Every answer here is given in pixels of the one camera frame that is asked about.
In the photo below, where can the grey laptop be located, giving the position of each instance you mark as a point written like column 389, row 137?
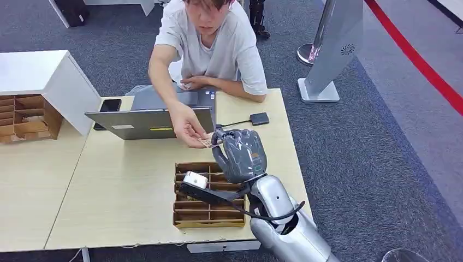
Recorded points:
column 137, row 123

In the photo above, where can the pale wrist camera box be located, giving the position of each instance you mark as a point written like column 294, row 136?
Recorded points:
column 195, row 179

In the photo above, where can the person's right hand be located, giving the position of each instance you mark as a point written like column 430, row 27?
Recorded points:
column 188, row 124

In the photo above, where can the black camera bracket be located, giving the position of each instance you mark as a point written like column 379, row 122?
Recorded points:
column 209, row 196

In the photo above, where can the large wooden divider box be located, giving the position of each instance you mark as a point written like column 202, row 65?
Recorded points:
column 29, row 123

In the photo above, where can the white desk leg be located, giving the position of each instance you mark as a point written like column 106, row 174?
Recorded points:
column 85, row 255

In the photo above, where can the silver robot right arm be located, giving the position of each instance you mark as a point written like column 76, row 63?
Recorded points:
column 289, row 238

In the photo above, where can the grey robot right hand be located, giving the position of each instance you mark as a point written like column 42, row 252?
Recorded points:
column 242, row 155

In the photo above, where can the person's left hand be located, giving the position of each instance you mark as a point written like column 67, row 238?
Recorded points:
column 199, row 82

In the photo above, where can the brown card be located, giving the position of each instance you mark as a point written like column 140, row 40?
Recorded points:
column 186, row 198

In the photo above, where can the red barrier belt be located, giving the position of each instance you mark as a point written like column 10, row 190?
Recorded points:
column 416, row 58

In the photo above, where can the black usb hub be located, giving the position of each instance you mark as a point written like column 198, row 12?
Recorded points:
column 259, row 119

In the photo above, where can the black smartphone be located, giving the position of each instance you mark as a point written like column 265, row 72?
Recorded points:
column 110, row 105

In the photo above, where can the printed card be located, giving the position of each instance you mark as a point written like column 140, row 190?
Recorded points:
column 209, row 140

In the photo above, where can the white frame leg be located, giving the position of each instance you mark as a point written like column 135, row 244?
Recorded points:
column 59, row 13

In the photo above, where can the chrome stanchion post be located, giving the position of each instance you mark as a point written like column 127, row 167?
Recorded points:
column 307, row 52

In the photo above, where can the white cabinet box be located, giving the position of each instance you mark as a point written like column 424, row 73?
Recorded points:
column 65, row 86

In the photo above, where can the clear glass dome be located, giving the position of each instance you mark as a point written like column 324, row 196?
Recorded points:
column 405, row 256

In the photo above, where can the grey kiosk stand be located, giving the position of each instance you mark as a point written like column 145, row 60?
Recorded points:
column 336, row 43

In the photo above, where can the white bar under desk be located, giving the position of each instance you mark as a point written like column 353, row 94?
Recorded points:
column 217, row 247

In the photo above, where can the wooden card box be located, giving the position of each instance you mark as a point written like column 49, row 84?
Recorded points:
column 202, row 215

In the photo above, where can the person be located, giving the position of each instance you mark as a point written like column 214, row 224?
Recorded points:
column 217, row 47

